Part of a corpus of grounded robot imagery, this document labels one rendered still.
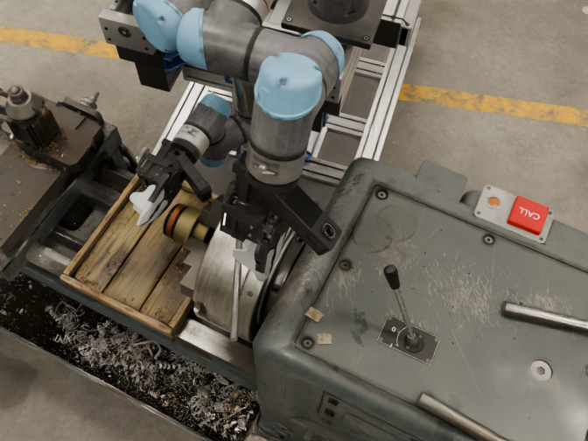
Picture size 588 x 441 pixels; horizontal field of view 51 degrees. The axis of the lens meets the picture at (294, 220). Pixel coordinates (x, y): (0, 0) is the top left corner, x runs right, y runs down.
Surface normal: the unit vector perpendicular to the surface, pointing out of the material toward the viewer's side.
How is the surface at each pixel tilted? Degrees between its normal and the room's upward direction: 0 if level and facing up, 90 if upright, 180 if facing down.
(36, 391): 0
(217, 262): 36
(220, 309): 68
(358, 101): 0
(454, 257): 0
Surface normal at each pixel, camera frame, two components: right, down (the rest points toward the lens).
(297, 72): 0.17, -0.71
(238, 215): -0.41, 0.58
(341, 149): 0.02, -0.48
